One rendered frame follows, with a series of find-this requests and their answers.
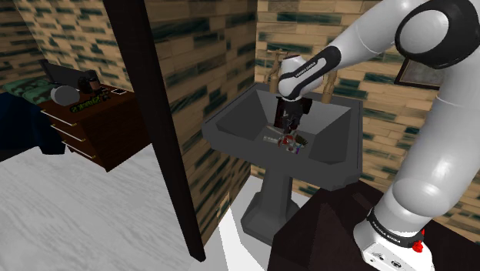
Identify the grey pedestal sink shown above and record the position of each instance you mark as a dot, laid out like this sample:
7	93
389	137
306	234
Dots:
270	112

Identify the dark striped small object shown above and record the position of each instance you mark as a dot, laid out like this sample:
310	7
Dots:
301	141

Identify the dark robot stand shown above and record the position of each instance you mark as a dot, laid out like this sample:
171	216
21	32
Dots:
322	240

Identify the black open laptop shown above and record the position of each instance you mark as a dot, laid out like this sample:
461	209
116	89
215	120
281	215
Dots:
56	73

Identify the dark framed wall picture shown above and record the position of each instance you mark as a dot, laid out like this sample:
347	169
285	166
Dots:
420	75

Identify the grey round dome object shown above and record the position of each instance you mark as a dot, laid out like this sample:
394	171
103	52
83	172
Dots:
65	95

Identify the white phone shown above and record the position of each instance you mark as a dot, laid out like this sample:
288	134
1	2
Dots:
118	91

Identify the dark wooden nightstand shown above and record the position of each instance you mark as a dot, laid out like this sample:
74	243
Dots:
108	127

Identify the brass tap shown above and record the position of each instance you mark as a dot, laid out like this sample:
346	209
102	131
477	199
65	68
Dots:
273	67
329	88

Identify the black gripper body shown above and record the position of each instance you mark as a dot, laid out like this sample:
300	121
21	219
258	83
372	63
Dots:
288	110

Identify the green patterned flat box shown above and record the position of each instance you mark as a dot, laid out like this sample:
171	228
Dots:
85	106

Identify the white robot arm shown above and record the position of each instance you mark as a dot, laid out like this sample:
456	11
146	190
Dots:
431	150

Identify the dark wooden door frame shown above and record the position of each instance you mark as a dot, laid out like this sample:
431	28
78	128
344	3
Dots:
157	131

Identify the red and white small object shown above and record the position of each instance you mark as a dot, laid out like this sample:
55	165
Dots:
287	141

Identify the grey flat tool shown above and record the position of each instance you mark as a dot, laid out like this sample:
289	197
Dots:
270	139

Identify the bed with dark blanket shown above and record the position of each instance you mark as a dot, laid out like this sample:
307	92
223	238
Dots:
22	120

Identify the dark cylindrical cup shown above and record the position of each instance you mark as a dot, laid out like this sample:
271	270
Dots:
89	84

